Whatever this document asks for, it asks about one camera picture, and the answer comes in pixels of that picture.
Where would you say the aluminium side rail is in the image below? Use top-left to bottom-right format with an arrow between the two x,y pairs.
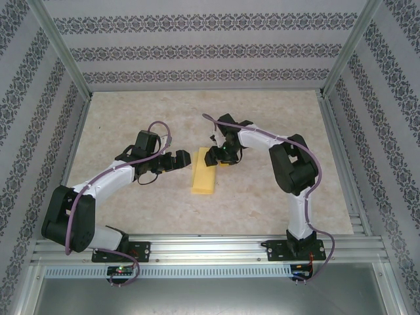
44,93 -> 95,240
318,94 -> 373,236

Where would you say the slotted grey cable duct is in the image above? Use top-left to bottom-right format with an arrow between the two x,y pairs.
44,264 -> 293,280

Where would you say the circuit board with green light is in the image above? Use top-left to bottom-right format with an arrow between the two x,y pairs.
107,266 -> 134,276

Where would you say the long aluminium mounting rail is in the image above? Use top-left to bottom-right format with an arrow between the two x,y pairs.
31,233 -> 390,263

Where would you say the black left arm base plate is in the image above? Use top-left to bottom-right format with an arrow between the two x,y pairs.
91,241 -> 151,263

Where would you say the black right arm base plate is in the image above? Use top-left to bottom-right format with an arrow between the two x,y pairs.
266,239 -> 324,263

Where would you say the yellow paper sheet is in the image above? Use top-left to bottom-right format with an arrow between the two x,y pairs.
190,146 -> 219,197

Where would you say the aluminium frame post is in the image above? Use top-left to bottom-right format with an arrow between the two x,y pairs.
28,0 -> 93,99
320,0 -> 383,98

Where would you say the grey metal shelf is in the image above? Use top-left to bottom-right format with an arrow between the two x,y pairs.
14,262 -> 408,315

